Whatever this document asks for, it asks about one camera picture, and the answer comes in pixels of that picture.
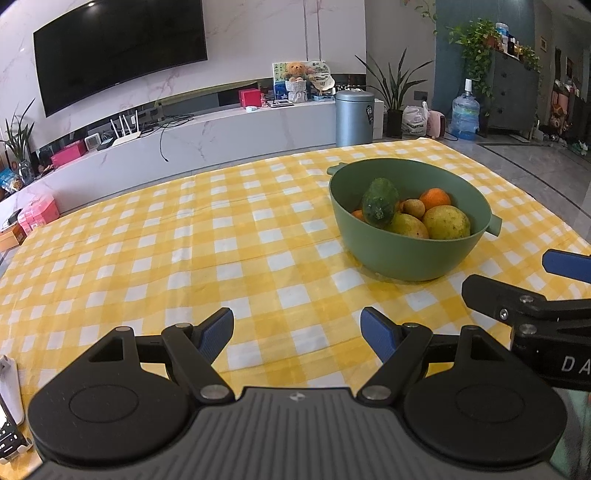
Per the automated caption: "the pink storage box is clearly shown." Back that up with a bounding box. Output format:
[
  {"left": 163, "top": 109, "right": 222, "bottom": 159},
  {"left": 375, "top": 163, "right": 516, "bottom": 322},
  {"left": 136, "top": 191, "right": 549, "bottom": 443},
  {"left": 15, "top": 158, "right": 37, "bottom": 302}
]
[{"left": 17, "top": 193, "right": 61, "bottom": 234}]

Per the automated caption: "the yellow checked tablecloth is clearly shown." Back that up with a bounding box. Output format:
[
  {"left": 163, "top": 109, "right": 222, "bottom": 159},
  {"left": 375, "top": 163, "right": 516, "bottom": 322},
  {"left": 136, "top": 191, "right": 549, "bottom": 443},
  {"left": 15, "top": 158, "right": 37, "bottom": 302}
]
[{"left": 0, "top": 136, "right": 591, "bottom": 402}]

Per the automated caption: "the black wall television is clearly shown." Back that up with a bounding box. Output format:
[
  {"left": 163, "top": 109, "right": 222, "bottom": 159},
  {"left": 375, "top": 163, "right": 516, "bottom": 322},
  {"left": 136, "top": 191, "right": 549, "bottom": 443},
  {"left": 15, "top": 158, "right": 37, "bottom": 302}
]
[{"left": 33, "top": 0, "right": 208, "bottom": 117}]

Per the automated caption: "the dark grey cabinet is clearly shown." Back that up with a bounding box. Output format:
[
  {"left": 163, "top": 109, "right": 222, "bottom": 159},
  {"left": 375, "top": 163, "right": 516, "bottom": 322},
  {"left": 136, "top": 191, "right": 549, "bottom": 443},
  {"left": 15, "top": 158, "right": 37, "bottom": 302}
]
[{"left": 482, "top": 48, "right": 543, "bottom": 139}]

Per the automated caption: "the magenta flat box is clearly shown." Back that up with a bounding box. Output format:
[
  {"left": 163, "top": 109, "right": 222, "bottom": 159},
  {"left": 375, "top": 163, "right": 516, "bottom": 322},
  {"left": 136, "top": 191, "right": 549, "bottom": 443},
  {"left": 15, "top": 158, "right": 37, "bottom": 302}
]
[{"left": 50, "top": 141, "right": 88, "bottom": 169}]

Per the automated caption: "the white router with antennas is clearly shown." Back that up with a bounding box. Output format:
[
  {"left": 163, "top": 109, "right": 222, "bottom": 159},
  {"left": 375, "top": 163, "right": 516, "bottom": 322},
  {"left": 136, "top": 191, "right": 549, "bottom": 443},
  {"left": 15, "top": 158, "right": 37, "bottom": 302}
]
[{"left": 110, "top": 111, "right": 141, "bottom": 147}]

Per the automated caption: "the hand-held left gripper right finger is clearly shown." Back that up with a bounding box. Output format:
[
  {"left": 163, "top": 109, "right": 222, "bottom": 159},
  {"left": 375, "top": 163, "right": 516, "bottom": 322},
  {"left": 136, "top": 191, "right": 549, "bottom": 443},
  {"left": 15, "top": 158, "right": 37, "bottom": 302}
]
[{"left": 356, "top": 307, "right": 511, "bottom": 402}]

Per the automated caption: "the black hanging cable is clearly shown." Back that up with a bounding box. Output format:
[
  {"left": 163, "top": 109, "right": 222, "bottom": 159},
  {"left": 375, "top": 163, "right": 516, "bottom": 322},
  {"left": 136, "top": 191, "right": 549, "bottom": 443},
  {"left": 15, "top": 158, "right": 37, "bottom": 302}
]
[{"left": 158, "top": 117, "right": 195, "bottom": 163}]

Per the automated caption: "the orange cardboard box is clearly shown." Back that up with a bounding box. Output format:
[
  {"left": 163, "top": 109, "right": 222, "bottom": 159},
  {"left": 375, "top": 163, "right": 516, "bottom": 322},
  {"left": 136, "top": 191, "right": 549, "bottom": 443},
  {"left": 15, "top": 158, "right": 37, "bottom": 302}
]
[{"left": 0, "top": 222, "right": 28, "bottom": 252}]

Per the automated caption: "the small pink heater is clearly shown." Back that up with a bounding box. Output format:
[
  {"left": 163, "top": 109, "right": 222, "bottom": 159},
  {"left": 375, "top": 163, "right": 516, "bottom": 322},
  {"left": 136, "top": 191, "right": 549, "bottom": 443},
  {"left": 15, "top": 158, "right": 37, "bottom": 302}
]
[{"left": 427, "top": 110, "right": 450, "bottom": 138}]

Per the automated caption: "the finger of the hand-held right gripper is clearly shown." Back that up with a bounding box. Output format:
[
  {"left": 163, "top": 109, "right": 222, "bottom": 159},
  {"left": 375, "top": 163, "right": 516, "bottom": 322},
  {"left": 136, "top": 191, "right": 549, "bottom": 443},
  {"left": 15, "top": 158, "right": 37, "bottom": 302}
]
[
  {"left": 462, "top": 274, "right": 591, "bottom": 326},
  {"left": 542, "top": 250, "right": 591, "bottom": 274}
]

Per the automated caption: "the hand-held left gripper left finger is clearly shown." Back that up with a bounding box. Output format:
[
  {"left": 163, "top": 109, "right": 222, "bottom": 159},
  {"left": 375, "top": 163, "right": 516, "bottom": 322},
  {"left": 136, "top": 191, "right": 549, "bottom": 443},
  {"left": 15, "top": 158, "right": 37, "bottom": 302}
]
[{"left": 88, "top": 307, "right": 235, "bottom": 402}]

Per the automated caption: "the blue snack bag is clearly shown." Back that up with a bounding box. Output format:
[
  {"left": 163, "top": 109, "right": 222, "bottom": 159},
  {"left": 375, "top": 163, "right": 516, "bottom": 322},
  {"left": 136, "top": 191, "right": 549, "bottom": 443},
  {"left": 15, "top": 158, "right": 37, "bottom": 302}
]
[{"left": 0, "top": 168, "right": 21, "bottom": 199}]

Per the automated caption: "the white decorative fan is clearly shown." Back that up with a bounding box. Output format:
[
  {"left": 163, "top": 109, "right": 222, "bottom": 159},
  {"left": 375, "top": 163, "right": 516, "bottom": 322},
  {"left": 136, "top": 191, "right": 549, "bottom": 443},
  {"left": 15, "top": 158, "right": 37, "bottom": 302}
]
[{"left": 308, "top": 65, "right": 337, "bottom": 93}]

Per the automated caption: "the white marble tv console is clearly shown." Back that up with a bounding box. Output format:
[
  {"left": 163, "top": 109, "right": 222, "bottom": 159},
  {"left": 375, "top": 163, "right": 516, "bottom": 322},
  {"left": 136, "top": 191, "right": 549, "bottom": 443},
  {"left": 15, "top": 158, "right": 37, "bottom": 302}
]
[{"left": 0, "top": 97, "right": 384, "bottom": 232}]

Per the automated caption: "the green colander bowl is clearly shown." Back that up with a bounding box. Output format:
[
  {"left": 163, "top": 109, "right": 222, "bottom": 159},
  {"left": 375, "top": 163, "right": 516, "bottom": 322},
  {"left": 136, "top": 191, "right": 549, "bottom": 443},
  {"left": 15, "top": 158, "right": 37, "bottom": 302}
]
[{"left": 327, "top": 158, "right": 503, "bottom": 282}]

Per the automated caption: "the tall plant in black pot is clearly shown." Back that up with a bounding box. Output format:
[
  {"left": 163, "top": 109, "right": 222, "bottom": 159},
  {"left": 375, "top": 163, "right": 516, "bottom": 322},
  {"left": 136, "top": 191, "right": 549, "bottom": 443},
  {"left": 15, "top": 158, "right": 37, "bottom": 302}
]
[{"left": 355, "top": 48, "right": 435, "bottom": 138}]

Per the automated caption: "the colourful picture board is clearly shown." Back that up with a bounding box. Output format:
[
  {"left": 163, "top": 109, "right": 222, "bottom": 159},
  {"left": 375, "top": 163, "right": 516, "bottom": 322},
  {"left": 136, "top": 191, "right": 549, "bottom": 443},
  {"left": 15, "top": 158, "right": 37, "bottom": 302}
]
[{"left": 272, "top": 60, "right": 329, "bottom": 97}]

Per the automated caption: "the reddish yellow pear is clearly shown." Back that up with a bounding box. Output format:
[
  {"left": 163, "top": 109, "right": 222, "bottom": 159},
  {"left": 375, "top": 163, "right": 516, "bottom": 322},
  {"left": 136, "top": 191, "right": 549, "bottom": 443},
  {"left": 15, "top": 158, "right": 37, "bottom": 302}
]
[{"left": 387, "top": 212, "right": 430, "bottom": 240}]

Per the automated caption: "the blue water jug with pump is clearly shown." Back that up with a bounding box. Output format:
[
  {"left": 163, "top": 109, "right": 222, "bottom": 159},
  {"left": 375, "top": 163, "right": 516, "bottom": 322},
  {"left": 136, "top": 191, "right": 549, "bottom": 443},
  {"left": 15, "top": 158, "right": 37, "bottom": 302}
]
[{"left": 450, "top": 78, "right": 480, "bottom": 141}]

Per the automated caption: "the green leafy plant in vase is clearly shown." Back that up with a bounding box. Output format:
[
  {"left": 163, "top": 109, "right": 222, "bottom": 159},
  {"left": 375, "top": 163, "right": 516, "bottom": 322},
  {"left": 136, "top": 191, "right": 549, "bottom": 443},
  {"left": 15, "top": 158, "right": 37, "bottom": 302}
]
[{"left": 0, "top": 99, "right": 37, "bottom": 185}]

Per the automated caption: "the teal cloth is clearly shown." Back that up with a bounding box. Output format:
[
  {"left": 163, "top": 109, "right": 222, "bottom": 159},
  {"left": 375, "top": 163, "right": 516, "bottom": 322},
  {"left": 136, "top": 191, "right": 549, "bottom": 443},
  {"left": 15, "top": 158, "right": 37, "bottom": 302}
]
[{"left": 551, "top": 388, "right": 591, "bottom": 480}]

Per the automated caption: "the white phone stand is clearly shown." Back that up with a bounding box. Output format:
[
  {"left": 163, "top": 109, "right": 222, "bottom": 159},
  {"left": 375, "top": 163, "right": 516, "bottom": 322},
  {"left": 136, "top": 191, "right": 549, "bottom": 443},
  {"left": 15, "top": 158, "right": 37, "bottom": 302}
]
[{"left": 0, "top": 355, "right": 33, "bottom": 464}]

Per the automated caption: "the grey blue trash can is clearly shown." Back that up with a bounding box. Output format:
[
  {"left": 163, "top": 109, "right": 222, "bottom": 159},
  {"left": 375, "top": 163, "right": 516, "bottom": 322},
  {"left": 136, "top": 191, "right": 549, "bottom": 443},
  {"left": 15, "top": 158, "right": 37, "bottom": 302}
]
[{"left": 335, "top": 90, "right": 375, "bottom": 148}]

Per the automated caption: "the hanging vine plant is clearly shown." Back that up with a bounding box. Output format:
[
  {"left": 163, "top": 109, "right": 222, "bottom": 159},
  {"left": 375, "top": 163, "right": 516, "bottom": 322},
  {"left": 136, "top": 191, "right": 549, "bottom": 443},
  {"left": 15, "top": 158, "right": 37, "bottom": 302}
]
[{"left": 402, "top": 0, "right": 437, "bottom": 35}]

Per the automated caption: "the teddy bear in white basket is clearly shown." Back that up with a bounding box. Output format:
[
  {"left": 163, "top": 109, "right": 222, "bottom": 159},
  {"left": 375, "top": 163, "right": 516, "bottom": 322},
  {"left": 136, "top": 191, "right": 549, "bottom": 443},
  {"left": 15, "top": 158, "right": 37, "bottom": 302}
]
[{"left": 285, "top": 62, "right": 309, "bottom": 103}]

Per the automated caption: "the yellow green pear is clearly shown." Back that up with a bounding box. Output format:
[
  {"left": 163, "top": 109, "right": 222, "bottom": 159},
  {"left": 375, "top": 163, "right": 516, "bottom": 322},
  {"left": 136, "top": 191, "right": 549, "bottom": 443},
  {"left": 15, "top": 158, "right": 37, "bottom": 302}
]
[{"left": 422, "top": 205, "right": 472, "bottom": 241}]

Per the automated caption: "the short green cucumber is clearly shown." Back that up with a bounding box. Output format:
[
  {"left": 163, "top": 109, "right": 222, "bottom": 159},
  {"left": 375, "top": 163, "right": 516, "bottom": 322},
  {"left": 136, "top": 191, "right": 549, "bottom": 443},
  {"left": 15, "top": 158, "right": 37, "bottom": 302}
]
[{"left": 361, "top": 178, "right": 399, "bottom": 229}]

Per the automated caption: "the white plastic bag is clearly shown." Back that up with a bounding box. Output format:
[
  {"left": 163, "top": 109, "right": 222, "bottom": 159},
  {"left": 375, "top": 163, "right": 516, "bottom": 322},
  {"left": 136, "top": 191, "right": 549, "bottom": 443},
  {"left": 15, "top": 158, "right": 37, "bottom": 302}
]
[{"left": 402, "top": 102, "right": 430, "bottom": 138}]

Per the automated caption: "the trailing pothos plant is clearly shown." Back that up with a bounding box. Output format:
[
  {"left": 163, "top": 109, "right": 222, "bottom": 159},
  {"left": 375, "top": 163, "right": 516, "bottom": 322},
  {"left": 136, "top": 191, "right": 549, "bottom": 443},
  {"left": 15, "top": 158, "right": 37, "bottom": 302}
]
[{"left": 448, "top": 18, "right": 502, "bottom": 97}]

